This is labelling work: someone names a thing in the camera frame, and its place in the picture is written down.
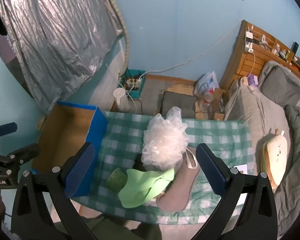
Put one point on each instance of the blue cardboard box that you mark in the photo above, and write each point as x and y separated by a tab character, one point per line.
65	130

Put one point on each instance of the teal plastic basket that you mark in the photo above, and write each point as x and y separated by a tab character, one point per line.
137	92

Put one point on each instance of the clear bottle with red cap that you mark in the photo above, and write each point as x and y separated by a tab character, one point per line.
208	97

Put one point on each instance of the light green cloth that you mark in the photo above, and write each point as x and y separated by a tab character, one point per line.
140	190

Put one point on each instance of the wooden headboard shelf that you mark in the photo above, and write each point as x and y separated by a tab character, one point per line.
245	65

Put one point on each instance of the white mesh bath loofah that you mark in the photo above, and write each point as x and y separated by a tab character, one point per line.
162	142

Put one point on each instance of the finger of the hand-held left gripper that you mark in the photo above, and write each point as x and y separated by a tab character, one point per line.
5	128
27	151

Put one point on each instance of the white power strip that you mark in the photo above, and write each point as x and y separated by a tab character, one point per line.
133	82

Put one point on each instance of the light grey duvet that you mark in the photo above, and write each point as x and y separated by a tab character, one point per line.
260	115

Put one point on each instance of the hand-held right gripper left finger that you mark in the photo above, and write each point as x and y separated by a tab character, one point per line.
83	170

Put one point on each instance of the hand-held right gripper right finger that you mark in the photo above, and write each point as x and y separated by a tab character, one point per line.
211	170

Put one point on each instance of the grey seat cushion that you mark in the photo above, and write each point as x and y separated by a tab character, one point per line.
178	103

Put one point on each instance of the grey floor mat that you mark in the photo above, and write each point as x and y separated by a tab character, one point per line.
155	87

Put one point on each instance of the purple tissue pack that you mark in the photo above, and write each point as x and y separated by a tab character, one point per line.
253	80

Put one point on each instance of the cream toast plush toy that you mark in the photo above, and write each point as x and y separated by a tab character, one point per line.
276	155

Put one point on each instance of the white charger block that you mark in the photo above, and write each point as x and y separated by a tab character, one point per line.
248	41

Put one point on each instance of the green checkered tablecloth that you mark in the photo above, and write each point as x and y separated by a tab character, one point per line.
215	135

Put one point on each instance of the brown cardboard box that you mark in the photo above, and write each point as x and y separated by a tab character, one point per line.
218	100

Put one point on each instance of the dark grey quilt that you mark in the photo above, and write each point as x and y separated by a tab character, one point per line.
297	142

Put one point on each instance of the grey pillow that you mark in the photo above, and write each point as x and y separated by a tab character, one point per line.
280	85

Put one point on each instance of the black phone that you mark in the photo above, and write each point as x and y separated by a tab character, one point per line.
295	47

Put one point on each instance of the lilac hanging garment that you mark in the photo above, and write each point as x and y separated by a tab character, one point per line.
3	47

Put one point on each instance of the white plastic bag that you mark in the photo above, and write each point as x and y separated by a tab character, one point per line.
207	80

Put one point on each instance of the green ribbed sponge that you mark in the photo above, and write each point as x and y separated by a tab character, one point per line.
116	178

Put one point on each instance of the pink towel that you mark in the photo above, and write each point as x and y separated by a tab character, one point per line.
180	187

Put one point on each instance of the silver foil curtain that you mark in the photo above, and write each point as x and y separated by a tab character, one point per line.
57	37

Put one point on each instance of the white cylindrical humidifier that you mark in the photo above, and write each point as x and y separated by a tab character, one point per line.
121	100

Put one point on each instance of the white flat box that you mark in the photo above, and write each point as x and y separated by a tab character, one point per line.
240	168

